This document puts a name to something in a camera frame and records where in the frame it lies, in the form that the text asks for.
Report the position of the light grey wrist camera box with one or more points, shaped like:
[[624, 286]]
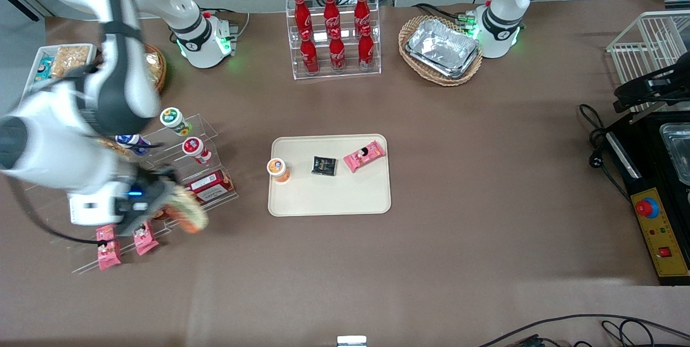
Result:
[[91, 209]]

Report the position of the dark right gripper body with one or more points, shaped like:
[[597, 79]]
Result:
[[152, 194]]

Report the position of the clear bag of crackers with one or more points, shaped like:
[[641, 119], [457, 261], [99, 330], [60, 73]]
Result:
[[152, 64]]

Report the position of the oval wicker basket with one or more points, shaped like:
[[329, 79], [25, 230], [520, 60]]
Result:
[[415, 69]]

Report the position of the pink snack packet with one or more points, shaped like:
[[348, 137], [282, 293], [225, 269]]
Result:
[[109, 252], [364, 156], [145, 240]]

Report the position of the clear pack of crisp biscuits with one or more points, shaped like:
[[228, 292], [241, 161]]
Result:
[[70, 59]]

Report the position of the blue snack packet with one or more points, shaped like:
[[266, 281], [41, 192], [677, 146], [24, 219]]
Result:
[[43, 69]]

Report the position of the orange lid yogurt cup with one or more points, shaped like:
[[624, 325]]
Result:
[[277, 169]]

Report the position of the triangle sandwich orange edge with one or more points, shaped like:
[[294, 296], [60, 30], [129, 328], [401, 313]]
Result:
[[190, 216]]

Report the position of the clear acrylic bottle rack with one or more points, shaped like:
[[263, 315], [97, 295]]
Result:
[[345, 75]]

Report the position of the red cola bottle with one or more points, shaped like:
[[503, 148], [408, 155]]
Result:
[[361, 10], [337, 55], [331, 13], [302, 13], [309, 56], [366, 51]]

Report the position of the blue lid yogurt cup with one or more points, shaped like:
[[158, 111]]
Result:
[[137, 145]]

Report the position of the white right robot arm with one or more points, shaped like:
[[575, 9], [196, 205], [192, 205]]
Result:
[[59, 142]]

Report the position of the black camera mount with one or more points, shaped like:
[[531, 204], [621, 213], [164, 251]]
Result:
[[647, 88]]

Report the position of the small clear acrylic stepped stand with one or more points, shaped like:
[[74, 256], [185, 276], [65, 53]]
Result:
[[207, 126]]

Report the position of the white rectangular snack tray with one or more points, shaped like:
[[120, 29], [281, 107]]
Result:
[[36, 61]]

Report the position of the red lid yogurt cup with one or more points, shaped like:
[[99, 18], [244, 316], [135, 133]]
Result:
[[195, 148]]

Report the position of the black snack packet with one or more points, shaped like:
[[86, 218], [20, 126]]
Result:
[[324, 166]]

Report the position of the black sealing machine yellow panel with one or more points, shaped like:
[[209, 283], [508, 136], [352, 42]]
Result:
[[644, 153]]

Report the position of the round brown wicker basket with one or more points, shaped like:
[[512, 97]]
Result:
[[161, 69]]

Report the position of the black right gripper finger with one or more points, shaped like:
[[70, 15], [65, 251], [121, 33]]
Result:
[[155, 219], [168, 179]]

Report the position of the beige plastic serving tray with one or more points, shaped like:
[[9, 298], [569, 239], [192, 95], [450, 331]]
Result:
[[329, 196]]

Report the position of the foil container in machine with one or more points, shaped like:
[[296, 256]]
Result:
[[678, 153]]

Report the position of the large clear acrylic stepped stand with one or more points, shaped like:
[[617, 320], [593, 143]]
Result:
[[75, 261]]

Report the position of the red cookie box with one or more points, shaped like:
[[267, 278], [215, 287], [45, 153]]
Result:
[[213, 188]]

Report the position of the stacked aluminium foil trays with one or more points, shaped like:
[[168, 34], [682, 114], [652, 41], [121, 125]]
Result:
[[442, 48]]

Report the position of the green lid yogurt cup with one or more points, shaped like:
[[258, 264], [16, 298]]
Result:
[[173, 119]]

